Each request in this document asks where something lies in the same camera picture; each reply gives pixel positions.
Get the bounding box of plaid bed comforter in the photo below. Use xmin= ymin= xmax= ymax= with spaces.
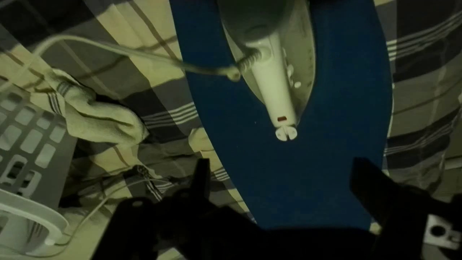
xmin=0 ymin=0 xmax=462 ymax=260

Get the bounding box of white clothes iron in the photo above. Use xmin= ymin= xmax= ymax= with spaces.
xmin=215 ymin=0 xmax=318 ymax=144

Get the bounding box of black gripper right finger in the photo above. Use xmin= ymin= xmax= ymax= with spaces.
xmin=349 ymin=157 xmax=427 ymax=235

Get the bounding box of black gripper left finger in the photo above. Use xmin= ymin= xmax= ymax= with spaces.
xmin=189 ymin=158 xmax=214 ymax=207

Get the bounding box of blue ironing board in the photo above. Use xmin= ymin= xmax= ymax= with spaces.
xmin=169 ymin=0 xmax=394 ymax=232

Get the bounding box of white iron power cord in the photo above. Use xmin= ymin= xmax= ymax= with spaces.
xmin=0 ymin=34 xmax=264 ymax=96

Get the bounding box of cream crumpled cloth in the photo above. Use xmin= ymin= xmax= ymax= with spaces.
xmin=46 ymin=69 xmax=149 ymax=148

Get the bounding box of white perforated bracket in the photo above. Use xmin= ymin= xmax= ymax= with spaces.
xmin=423 ymin=214 xmax=462 ymax=252

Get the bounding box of white plastic laundry basket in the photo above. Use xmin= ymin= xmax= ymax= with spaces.
xmin=0 ymin=84 xmax=75 ymax=258

